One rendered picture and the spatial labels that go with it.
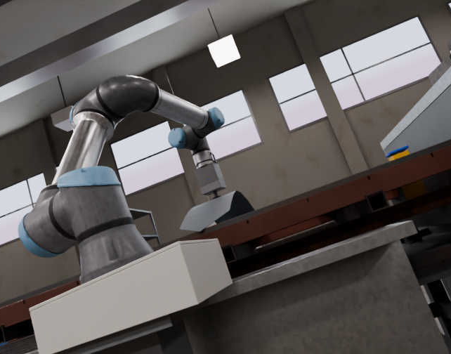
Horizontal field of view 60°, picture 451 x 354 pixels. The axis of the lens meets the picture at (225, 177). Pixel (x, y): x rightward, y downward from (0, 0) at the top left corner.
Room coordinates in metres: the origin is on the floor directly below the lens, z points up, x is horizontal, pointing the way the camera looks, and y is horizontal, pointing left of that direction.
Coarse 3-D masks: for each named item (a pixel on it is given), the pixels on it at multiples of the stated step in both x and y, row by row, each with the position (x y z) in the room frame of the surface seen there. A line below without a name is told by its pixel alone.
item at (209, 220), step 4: (224, 212) 1.23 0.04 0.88; (212, 216) 1.25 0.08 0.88; (216, 216) 1.23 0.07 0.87; (220, 216) 1.22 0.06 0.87; (204, 220) 1.25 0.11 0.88; (208, 220) 1.23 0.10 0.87; (212, 220) 1.22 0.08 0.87; (192, 224) 1.26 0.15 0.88; (196, 224) 1.24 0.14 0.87; (200, 224) 1.23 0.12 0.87; (204, 224) 1.21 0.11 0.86; (208, 224) 1.20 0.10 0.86; (180, 228) 1.27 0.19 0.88; (184, 228) 1.25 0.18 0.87; (188, 228) 1.24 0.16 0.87; (192, 228) 1.22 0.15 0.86; (196, 228) 1.21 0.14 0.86
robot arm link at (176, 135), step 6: (186, 126) 1.37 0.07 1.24; (174, 132) 1.37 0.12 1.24; (180, 132) 1.36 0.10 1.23; (186, 132) 1.37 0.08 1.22; (192, 132) 1.36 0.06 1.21; (168, 138) 1.39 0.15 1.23; (174, 138) 1.38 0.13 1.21; (180, 138) 1.36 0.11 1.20; (186, 138) 1.38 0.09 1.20; (192, 138) 1.38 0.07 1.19; (198, 138) 1.38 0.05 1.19; (174, 144) 1.38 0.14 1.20; (180, 144) 1.37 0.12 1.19; (186, 144) 1.40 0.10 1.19; (192, 144) 1.41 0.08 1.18
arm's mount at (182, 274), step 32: (160, 256) 0.64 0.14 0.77; (192, 256) 0.68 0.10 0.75; (96, 288) 0.65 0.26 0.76; (128, 288) 0.64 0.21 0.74; (160, 288) 0.64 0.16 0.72; (192, 288) 0.63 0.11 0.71; (32, 320) 0.67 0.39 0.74; (64, 320) 0.66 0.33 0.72; (96, 320) 0.65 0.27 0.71; (128, 320) 0.65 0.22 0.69
